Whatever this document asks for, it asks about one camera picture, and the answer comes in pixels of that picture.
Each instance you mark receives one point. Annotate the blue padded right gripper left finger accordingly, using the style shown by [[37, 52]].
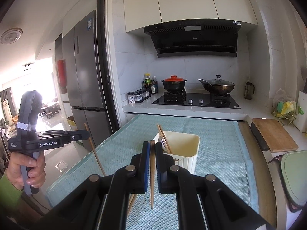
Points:
[[139, 181]]

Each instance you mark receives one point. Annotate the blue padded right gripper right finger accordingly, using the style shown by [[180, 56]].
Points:
[[165, 178]]

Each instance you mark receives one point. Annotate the steel spoon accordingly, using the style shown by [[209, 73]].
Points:
[[164, 145]]

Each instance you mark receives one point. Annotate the white upper kitchen cabinets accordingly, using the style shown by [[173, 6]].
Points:
[[141, 13]]

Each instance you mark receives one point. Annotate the person's left hand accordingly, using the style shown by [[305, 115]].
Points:
[[36, 175]]

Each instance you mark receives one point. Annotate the cream utensil holder box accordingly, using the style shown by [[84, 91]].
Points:
[[185, 149]]

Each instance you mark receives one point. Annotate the light blue woven table mat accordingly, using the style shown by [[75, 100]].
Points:
[[209, 146]]

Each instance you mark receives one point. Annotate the spice jar rack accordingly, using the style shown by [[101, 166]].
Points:
[[138, 96]]

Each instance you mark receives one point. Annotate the grey double door refrigerator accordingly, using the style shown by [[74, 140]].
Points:
[[84, 83]]

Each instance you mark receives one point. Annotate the black gas stove top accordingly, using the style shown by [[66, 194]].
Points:
[[194, 99]]

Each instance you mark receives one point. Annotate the seasoning bottles group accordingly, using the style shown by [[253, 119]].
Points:
[[150, 84]]

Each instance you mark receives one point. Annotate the black pot orange lid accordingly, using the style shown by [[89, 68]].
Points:
[[174, 84]]

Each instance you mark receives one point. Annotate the dark wok glass lid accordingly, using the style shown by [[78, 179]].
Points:
[[217, 86]]

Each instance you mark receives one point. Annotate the dark glass jug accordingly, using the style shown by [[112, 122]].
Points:
[[249, 90]]

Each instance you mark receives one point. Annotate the wooden cutting board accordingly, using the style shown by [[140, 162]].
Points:
[[271, 135]]

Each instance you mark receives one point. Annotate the green cutting board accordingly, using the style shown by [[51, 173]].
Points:
[[293, 170]]

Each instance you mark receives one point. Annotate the yellow green cloth rack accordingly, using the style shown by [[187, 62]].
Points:
[[284, 107]]

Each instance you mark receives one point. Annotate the black range hood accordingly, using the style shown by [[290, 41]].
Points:
[[191, 37]]

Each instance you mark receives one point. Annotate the white knife block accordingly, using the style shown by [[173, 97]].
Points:
[[301, 113]]

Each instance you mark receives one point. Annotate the red wall hanging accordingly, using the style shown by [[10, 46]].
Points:
[[62, 73]]

